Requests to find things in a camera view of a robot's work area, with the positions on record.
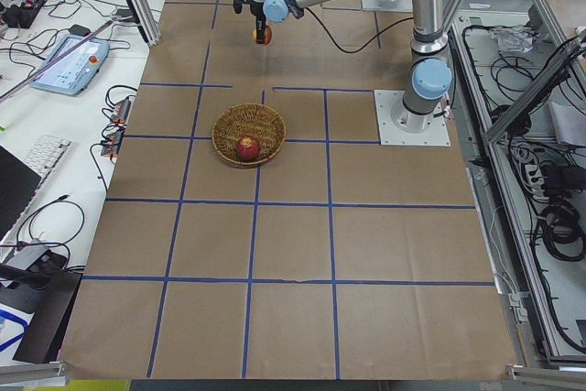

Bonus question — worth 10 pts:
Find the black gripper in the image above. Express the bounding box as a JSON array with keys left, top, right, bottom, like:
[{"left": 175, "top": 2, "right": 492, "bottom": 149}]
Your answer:
[{"left": 249, "top": 0, "right": 267, "bottom": 45}]

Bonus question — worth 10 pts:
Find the red yellow apple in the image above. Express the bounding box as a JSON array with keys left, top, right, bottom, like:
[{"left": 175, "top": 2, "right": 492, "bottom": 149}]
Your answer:
[{"left": 253, "top": 26, "right": 273, "bottom": 46}]

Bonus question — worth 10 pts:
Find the woven wicker basket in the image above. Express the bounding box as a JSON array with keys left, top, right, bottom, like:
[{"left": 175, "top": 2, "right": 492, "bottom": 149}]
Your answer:
[{"left": 212, "top": 103, "right": 286, "bottom": 168}]

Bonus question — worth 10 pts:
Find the dark red apple in basket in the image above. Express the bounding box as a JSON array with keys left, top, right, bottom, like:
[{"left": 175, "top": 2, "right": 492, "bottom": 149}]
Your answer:
[{"left": 235, "top": 135, "right": 261, "bottom": 162}]

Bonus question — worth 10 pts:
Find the blue teach pendant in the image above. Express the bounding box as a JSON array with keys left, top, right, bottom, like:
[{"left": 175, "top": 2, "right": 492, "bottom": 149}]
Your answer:
[{"left": 30, "top": 38, "right": 110, "bottom": 96}]

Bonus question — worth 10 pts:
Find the metal rod green tip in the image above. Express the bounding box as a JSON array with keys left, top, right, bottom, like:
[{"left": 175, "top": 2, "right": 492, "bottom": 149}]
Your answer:
[{"left": 1, "top": 16, "right": 125, "bottom": 102}]

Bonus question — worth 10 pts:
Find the white keyboard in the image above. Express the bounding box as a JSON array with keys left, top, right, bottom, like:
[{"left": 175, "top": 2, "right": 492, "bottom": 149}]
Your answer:
[{"left": 24, "top": 135, "right": 71, "bottom": 184}]

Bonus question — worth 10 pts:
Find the black laptop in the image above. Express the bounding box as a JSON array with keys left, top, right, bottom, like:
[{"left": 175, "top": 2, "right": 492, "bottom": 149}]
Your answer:
[{"left": 0, "top": 147, "right": 41, "bottom": 239}]

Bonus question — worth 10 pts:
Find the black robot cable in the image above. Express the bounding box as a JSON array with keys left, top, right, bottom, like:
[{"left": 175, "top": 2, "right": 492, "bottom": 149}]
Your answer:
[{"left": 301, "top": 5, "right": 416, "bottom": 54}]

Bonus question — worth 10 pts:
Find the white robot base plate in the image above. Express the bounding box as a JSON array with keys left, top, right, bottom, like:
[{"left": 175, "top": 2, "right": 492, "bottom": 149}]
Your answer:
[{"left": 374, "top": 90, "right": 451, "bottom": 147}]

